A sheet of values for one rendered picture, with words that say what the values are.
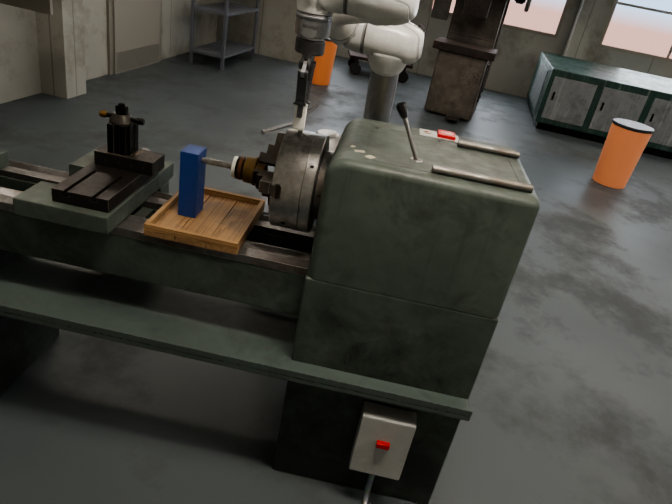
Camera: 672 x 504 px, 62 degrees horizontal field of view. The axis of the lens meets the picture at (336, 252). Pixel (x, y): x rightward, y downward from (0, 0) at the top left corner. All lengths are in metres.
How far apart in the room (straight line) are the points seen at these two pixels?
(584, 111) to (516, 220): 6.80
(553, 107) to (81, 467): 7.25
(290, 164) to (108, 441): 1.29
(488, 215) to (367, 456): 0.94
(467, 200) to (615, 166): 5.08
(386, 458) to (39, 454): 1.23
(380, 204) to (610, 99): 6.97
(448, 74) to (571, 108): 1.76
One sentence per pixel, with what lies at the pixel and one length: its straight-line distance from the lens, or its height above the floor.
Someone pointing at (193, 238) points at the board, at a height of 0.89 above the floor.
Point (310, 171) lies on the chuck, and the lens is 1.67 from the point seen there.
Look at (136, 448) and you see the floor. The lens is 2.35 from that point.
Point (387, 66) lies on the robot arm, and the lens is 1.99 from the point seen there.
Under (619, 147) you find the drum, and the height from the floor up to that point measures 0.43.
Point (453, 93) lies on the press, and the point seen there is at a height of 0.32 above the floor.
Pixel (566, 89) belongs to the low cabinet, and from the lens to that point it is 8.28.
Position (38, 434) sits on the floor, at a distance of 2.45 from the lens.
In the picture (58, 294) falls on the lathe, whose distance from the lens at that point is 2.18.
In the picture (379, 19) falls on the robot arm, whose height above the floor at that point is 1.62.
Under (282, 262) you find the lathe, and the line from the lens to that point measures 1.77.
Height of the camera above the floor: 1.76
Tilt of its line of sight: 29 degrees down
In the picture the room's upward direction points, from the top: 11 degrees clockwise
